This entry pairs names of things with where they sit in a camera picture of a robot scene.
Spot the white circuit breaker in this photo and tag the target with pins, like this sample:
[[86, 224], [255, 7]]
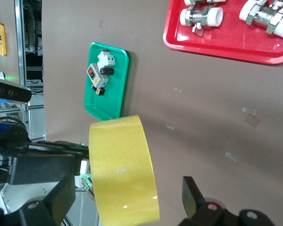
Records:
[[106, 58]]

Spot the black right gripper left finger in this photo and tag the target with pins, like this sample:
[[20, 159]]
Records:
[[61, 202]]

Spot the black round buzzer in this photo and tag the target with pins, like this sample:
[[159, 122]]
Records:
[[107, 71]]

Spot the aluminium frame post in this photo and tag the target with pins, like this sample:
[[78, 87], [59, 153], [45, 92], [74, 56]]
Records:
[[20, 47]]

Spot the yellow packing tape roll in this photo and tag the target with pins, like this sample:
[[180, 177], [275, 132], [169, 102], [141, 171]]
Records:
[[122, 169]]

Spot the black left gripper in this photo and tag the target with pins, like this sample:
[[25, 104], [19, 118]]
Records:
[[37, 169]]

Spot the clear tape strip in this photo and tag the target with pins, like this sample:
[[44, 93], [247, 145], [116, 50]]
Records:
[[231, 156], [249, 110], [170, 127], [177, 90]]

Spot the green plastic tray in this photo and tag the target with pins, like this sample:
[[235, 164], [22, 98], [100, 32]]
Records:
[[115, 94]]

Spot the clear tape patch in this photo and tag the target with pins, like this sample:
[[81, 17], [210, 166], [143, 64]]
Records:
[[252, 120]]

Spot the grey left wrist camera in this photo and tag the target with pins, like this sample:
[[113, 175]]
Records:
[[7, 90]]

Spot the red plastic tray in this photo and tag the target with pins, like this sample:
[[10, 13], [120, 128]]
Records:
[[226, 44]]

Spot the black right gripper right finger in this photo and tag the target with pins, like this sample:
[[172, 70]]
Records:
[[193, 202]]

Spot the grey on-off switch box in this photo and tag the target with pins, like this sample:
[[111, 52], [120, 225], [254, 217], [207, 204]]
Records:
[[95, 75]]

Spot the yellow plastic panel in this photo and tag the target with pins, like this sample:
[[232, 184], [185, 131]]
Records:
[[0, 38]]

